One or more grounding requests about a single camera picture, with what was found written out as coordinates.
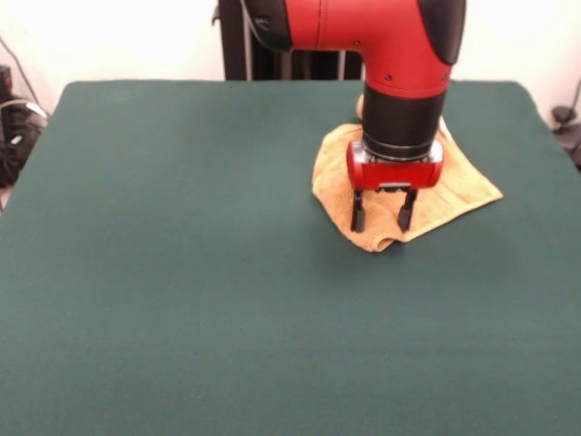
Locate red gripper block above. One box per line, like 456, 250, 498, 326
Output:
346, 141, 445, 233

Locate tan terry towel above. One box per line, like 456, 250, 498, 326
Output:
311, 93, 504, 253

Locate dark green table cloth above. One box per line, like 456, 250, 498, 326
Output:
0, 80, 581, 436

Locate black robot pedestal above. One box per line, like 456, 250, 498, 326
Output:
211, 0, 368, 82

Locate grey cable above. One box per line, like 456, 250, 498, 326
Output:
0, 35, 49, 122

